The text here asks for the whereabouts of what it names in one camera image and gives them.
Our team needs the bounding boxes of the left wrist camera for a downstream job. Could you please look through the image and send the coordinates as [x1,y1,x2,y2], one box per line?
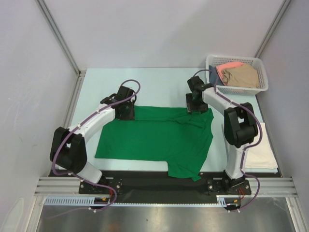
[114,86,137,102]

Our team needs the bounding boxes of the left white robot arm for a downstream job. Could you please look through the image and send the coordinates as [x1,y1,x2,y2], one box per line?
[50,99,135,193]

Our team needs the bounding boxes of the pink t shirt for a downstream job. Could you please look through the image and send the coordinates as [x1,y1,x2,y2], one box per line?
[216,61,244,81]

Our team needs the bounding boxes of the white cable duct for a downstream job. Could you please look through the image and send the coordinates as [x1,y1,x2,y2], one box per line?
[44,196,240,208]

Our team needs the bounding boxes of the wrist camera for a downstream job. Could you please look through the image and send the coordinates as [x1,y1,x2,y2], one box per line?
[187,76,205,92]
[114,86,137,102]

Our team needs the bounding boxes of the white plastic basket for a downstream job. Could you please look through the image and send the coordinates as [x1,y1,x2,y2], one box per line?
[205,55,268,96]

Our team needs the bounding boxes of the green t shirt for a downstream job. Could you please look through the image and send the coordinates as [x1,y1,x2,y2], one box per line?
[95,106,214,181]

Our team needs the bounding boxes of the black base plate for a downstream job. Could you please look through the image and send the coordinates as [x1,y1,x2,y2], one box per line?
[49,169,282,206]

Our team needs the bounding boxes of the beige t shirt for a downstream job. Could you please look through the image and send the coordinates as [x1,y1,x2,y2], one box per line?
[222,64,260,88]

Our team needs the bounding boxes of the folded white t shirt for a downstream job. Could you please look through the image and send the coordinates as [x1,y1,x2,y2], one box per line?
[245,123,278,169]

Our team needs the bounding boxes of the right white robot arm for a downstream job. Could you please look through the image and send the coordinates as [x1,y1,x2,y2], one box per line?
[186,85,259,194]

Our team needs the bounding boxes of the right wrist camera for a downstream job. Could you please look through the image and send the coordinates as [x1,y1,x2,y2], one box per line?
[187,76,205,92]

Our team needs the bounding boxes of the blue t shirt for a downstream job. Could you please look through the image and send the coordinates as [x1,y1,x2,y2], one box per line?
[209,65,224,86]

